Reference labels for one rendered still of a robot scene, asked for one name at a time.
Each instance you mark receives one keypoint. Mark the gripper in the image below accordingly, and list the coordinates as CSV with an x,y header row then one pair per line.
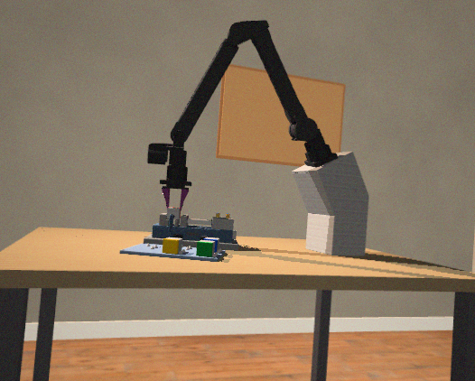
x,y
176,180

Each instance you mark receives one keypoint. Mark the beige block with yellow end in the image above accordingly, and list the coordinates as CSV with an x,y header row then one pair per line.
x,y
172,245

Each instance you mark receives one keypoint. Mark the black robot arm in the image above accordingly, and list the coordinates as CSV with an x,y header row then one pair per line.
x,y
302,129

